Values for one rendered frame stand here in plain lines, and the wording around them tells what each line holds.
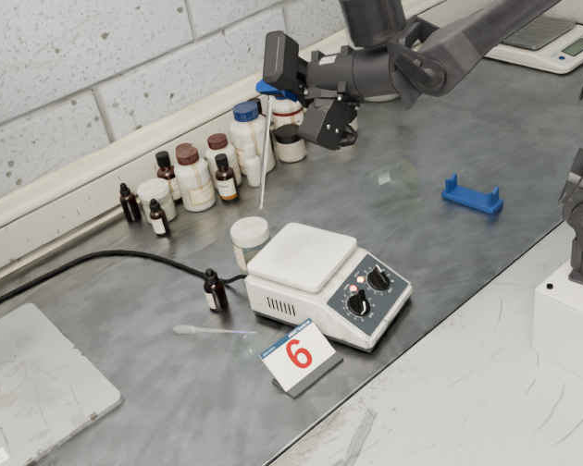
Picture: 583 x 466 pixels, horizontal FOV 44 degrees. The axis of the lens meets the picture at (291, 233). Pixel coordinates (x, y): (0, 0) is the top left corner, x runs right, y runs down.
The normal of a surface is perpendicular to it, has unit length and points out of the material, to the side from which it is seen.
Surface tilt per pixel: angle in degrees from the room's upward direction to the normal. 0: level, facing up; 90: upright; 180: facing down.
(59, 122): 90
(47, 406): 0
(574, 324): 90
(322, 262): 0
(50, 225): 90
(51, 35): 90
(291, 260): 0
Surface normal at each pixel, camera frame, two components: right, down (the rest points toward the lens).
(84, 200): 0.65, 0.36
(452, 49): -0.11, 0.32
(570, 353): -0.74, 0.48
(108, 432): -0.15, -0.80
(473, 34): -0.47, 0.58
